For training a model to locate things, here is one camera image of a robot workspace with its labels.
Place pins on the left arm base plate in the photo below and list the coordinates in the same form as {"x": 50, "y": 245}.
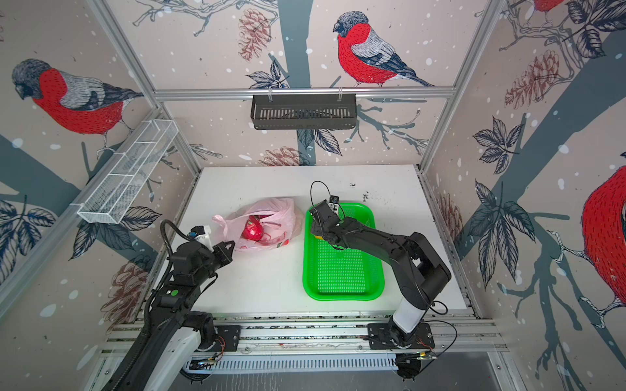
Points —
{"x": 220, "y": 339}

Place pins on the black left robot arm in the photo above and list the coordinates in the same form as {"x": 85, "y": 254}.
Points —
{"x": 172, "y": 329}

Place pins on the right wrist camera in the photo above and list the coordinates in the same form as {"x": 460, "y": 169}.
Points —
{"x": 334, "y": 203}

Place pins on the red fruit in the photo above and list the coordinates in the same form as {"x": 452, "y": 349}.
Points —
{"x": 253, "y": 229}

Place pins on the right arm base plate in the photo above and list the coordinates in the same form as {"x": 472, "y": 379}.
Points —
{"x": 390, "y": 337}

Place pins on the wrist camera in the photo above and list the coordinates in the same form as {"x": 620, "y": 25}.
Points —
{"x": 202, "y": 234}
{"x": 334, "y": 203}

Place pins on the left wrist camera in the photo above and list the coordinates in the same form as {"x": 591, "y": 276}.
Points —
{"x": 202, "y": 234}

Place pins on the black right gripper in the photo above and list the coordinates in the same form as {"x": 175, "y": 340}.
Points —
{"x": 316, "y": 226}

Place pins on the pink plastic bag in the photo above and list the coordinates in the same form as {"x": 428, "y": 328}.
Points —
{"x": 281, "y": 220}

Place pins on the aluminium mounting rail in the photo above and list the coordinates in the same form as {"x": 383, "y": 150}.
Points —
{"x": 335, "y": 342}

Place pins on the green plastic perforated basket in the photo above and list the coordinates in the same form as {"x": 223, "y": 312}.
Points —
{"x": 339, "y": 275}

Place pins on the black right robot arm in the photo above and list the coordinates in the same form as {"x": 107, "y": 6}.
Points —
{"x": 419, "y": 271}

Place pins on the black hanging wall basket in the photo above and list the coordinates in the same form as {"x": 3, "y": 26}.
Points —
{"x": 304, "y": 112}

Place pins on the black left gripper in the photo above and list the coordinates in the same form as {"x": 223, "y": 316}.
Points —
{"x": 226, "y": 255}

